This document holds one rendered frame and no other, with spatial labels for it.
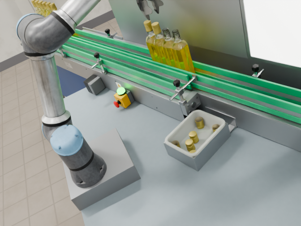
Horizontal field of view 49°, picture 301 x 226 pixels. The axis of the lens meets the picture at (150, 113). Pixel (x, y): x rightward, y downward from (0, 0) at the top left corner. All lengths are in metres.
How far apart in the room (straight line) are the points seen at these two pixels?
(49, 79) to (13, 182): 1.85
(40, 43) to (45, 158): 1.99
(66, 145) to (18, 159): 1.99
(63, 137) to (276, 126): 0.80
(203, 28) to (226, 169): 0.62
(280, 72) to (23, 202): 2.11
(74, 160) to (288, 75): 0.91
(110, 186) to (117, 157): 0.13
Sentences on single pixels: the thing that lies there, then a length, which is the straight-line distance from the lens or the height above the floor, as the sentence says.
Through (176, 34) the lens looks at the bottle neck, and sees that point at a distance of 1.45.
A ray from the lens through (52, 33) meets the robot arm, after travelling 1.12.
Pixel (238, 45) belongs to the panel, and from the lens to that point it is 1.45.
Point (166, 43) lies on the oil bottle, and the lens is 1.50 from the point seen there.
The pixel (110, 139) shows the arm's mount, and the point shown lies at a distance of 1.52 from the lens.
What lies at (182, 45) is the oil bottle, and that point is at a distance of 1.47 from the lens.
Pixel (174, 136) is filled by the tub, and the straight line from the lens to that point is 1.42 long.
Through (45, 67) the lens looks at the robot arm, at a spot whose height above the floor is 1.28.
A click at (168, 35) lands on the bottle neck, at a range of 1.50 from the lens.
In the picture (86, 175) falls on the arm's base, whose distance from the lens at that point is 1.35.
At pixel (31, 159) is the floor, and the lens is 3.13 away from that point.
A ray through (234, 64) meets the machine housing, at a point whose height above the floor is 0.91.
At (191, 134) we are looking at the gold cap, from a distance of 1.41.
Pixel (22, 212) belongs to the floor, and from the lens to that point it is 2.77.
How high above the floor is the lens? 1.80
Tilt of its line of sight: 39 degrees down
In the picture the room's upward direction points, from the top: 23 degrees counter-clockwise
